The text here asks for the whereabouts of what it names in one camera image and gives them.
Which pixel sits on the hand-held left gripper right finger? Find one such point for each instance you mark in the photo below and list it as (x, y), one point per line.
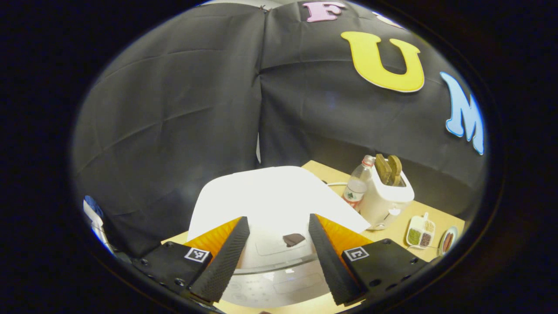
(331, 264)

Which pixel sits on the clear plastic water bottle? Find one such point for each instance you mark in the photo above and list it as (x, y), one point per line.
(355, 187)

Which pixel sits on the brown bread slice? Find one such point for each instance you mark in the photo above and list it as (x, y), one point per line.
(382, 170)
(396, 170)

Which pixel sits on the white rice cooker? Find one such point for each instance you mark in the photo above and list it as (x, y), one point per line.
(274, 196)

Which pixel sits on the pale green plate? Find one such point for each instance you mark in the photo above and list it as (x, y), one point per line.
(453, 231)

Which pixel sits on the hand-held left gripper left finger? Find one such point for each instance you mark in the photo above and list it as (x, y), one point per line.
(224, 264)

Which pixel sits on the black backdrop cloth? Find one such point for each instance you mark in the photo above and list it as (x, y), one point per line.
(174, 109)

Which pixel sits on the brown meat piece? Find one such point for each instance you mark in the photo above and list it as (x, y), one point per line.
(447, 242)

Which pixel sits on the white divided bean dish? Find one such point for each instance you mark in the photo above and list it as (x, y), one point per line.
(419, 233)

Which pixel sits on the white toaster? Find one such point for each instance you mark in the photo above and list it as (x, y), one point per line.
(386, 205)

